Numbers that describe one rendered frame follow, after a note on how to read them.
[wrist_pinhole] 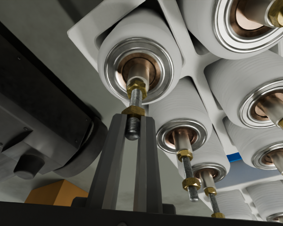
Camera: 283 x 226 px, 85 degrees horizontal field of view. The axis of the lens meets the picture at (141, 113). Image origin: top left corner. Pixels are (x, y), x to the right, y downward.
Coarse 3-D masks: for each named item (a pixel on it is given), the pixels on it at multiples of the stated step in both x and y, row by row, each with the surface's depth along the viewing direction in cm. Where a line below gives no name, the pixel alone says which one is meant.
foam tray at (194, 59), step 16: (112, 0) 19; (128, 0) 19; (144, 0) 19; (160, 0) 18; (96, 16) 20; (112, 16) 20; (176, 16) 19; (80, 32) 21; (96, 32) 21; (176, 32) 21; (80, 48) 22; (96, 48) 22; (192, 48) 22; (272, 48) 23; (96, 64) 24; (192, 64) 23; (208, 64) 23; (192, 80) 37; (208, 96) 27; (208, 112) 29; (224, 112) 29; (224, 128) 31; (224, 144) 34; (176, 160) 39
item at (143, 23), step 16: (128, 16) 20; (144, 16) 18; (160, 16) 25; (112, 32) 15; (128, 32) 14; (144, 32) 14; (160, 32) 15; (176, 48) 16; (176, 64) 16; (176, 80) 18
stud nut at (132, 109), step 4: (128, 108) 11; (132, 108) 10; (136, 108) 11; (140, 108) 11; (124, 112) 11; (128, 112) 10; (132, 112) 10; (136, 112) 10; (140, 112) 10; (144, 112) 11; (128, 116) 10; (132, 116) 10; (136, 116) 10; (140, 116) 10; (140, 120) 11
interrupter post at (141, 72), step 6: (132, 66) 16; (138, 66) 16; (144, 66) 16; (132, 72) 15; (138, 72) 15; (144, 72) 15; (132, 78) 14; (138, 78) 14; (144, 78) 14; (126, 84) 15
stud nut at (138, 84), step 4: (136, 80) 14; (132, 84) 13; (136, 84) 13; (140, 84) 13; (144, 84) 14; (128, 88) 13; (132, 88) 13; (136, 88) 13; (140, 88) 13; (144, 88) 13; (128, 92) 14; (144, 92) 14; (128, 96) 14; (144, 96) 14
